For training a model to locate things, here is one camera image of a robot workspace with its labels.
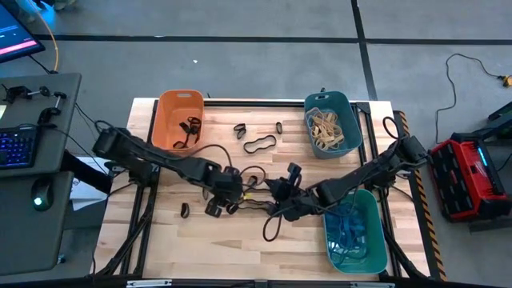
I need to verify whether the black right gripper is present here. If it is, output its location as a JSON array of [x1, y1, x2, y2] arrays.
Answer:
[[263, 162, 321, 223]]

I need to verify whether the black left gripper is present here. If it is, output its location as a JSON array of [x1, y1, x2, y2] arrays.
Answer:
[[206, 166, 277, 214]]

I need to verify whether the thin blue rubber band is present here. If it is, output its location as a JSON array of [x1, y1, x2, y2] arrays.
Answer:
[[326, 231, 349, 265]]

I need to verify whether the wide tan rubber band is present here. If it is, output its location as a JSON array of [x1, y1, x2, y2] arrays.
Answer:
[[319, 110, 341, 131], [326, 119, 345, 145], [322, 130, 346, 152], [310, 123, 335, 147]]

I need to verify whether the beige masking tape roll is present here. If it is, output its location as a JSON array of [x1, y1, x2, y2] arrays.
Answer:
[[306, 107, 333, 133]]

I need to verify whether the dark teal plastic basket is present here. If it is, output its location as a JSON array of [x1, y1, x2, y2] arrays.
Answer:
[[303, 90, 363, 160]]

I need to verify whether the green plastic basket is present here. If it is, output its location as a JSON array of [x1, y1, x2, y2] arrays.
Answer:
[[322, 188, 388, 275]]

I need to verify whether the orange plastic basket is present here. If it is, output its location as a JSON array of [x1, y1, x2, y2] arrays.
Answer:
[[151, 89, 206, 153]]

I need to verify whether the hazard striped strip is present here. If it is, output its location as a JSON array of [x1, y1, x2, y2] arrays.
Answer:
[[394, 110, 447, 281]]

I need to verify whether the white paper sheet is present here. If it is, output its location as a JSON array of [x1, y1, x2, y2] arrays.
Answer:
[[70, 155, 113, 211]]

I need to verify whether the red black equipment case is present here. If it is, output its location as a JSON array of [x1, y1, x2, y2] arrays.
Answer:
[[426, 131, 512, 223]]

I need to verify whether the grey desk panel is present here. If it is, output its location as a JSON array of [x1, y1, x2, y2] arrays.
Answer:
[[0, 73, 83, 179], [0, 170, 75, 277]]

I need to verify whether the black computer mouse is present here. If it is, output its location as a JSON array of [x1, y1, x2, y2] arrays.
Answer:
[[30, 178, 54, 212]]

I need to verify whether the black clamp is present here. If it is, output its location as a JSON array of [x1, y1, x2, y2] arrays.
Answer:
[[2, 85, 51, 103], [38, 91, 68, 125]]

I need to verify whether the black floor equipment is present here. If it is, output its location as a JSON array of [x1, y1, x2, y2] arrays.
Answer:
[[487, 100, 512, 139]]

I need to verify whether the black keyboard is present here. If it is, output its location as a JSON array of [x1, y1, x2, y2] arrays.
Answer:
[[0, 126, 41, 171]]

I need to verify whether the computer monitor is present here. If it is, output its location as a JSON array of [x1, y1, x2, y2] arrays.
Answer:
[[0, 2, 46, 64]]

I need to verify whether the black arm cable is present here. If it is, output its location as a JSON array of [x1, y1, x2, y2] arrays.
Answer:
[[262, 206, 289, 242], [187, 142, 234, 169]]

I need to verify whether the black table rail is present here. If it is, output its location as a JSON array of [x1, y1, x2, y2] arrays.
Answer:
[[0, 274, 512, 288], [203, 99, 307, 108]]

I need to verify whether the black desk cable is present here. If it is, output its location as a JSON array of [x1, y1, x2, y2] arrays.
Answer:
[[74, 102, 121, 135]]

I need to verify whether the black floor cable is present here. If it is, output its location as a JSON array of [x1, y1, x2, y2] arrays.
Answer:
[[434, 53, 503, 143]]

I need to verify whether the orange cable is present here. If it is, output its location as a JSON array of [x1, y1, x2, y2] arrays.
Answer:
[[26, 0, 60, 73]]

